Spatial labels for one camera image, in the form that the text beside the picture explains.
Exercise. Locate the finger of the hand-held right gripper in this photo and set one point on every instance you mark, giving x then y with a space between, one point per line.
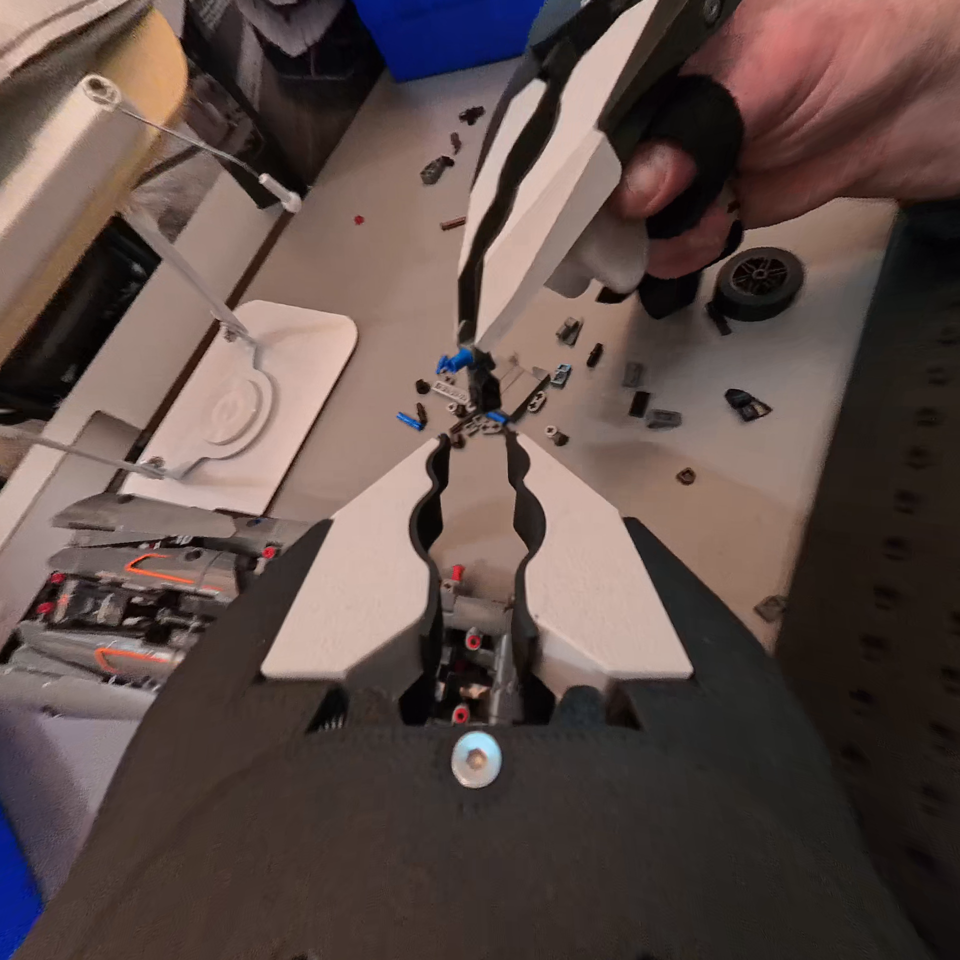
562 187
495 172

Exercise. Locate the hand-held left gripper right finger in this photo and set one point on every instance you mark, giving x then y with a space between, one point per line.
607 600

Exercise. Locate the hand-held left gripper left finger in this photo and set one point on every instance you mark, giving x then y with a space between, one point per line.
352 600

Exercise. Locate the blue lego pin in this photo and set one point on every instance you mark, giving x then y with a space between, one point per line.
450 362

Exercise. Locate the lego car model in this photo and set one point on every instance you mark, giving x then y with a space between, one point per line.
150 592

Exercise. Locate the black lego connector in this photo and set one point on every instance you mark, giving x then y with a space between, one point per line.
484 379

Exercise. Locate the scattered loose lego pieces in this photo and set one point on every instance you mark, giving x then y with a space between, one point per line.
645 405

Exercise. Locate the lego set box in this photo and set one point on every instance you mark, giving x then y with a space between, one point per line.
300 90

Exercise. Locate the black lego tyre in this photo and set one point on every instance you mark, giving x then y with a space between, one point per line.
757 281

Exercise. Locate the lego instruction booklet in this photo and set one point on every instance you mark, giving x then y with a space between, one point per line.
45 30

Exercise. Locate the person's right hand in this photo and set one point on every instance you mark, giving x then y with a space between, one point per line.
825 112

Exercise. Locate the white book stand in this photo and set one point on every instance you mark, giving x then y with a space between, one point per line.
300 352

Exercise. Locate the black perforated board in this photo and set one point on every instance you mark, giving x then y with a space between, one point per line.
885 600

